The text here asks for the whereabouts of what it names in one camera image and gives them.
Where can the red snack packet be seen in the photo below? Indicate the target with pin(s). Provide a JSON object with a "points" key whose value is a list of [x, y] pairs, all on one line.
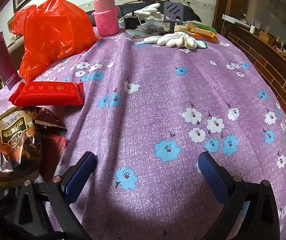
{"points": [[48, 93], [54, 152]]}

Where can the small brown foil snack packet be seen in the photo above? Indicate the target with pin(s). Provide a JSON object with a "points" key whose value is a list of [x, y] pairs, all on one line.
{"points": [[49, 118]]}

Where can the black power adapter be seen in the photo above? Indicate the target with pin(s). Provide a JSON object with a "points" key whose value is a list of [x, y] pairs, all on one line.
{"points": [[130, 22]]}

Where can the black sofa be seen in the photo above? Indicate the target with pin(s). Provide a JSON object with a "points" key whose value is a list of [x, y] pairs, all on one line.
{"points": [[191, 12]]}

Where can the purple floral tablecloth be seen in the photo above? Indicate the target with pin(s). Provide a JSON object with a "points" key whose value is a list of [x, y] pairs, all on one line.
{"points": [[158, 92]]}

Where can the orange snack packet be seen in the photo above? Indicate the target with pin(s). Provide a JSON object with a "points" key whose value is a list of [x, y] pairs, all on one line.
{"points": [[208, 39], [203, 31]]}

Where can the wooden cabinet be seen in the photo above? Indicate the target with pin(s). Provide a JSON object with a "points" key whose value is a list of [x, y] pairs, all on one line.
{"points": [[270, 55]]}

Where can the clear bag of brown snacks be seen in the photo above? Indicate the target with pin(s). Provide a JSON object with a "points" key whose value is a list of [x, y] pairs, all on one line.
{"points": [[13, 135]]}

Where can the green snack packet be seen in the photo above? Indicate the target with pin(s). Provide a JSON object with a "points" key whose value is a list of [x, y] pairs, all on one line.
{"points": [[200, 25]]}

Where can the pink bottle with knitted sleeve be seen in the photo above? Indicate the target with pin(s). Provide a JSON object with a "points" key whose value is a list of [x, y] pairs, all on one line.
{"points": [[105, 17]]}

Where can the purple thermos bottle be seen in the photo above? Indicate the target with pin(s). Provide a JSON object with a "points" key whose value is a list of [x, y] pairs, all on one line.
{"points": [[3, 62]]}

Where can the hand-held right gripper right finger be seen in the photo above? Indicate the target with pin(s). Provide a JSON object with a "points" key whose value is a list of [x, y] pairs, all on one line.
{"points": [[213, 177]]}

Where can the red plastic bag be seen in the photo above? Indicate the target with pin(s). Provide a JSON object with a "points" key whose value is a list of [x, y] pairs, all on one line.
{"points": [[55, 35]]}

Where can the white glove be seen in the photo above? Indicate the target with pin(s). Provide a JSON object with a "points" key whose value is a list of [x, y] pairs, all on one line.
{"points": [[185, 41], [146, 11], [158, 40]]}

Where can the dark crumpled pouch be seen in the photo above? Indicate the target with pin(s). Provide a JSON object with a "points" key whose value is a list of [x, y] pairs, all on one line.
{"points": [[151, 27]]}

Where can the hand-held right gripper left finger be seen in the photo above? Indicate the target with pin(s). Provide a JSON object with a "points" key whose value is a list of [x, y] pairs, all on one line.
{"points": [[80, 177]]}

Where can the light blue notebook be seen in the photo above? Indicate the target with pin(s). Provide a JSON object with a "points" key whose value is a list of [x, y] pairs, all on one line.
{"points": [[135, 33]]}

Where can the white cup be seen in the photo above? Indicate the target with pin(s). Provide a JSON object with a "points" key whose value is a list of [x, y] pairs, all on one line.
{"points": [[252, 29]]}

